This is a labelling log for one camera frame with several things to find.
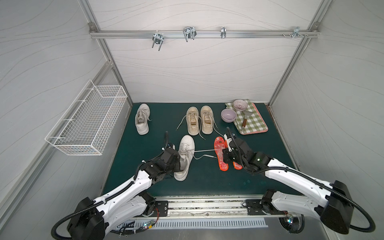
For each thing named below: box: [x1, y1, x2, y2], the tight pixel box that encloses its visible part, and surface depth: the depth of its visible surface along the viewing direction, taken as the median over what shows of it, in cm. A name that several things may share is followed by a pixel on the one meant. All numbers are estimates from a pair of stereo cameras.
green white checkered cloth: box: [225, 99, 268, 133], surface depth 113 cm
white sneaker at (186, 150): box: [173, 135, 195, 182], surface depth 84 cm
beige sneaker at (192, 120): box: [186, 106, 199, 136], surface depth 103 cm
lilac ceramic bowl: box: [220, 108, 237, 123], surface depth 110 cm
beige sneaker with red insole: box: [200, 105, 214, 135], surface depth 106 cm
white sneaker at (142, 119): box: [135, 103, 152, 135], surface depth 103 cm
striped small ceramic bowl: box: [233, 99, 248, 112], surface depth 118 cm
